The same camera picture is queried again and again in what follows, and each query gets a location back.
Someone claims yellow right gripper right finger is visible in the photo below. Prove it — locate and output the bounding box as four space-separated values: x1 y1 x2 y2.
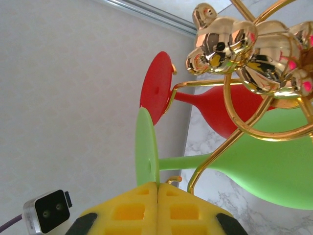
156 183 247 235

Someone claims red wine glass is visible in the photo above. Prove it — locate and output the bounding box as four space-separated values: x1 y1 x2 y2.
139 51 277 139

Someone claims gold wire wine glass rack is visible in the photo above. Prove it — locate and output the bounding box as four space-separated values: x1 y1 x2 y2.
166 0 313 196

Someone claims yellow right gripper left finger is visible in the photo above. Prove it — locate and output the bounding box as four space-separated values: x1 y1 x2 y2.
65 182 159 235

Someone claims purple camera cable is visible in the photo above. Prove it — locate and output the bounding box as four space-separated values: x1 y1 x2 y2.
0 213 25 231

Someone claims green wine glass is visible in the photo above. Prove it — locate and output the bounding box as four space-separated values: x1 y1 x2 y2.
135 107 313 211

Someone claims aluminium frame rail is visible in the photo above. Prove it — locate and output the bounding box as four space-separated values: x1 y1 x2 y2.
97 0 199 35

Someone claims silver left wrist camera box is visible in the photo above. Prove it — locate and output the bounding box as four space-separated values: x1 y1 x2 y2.
23 189 73 235

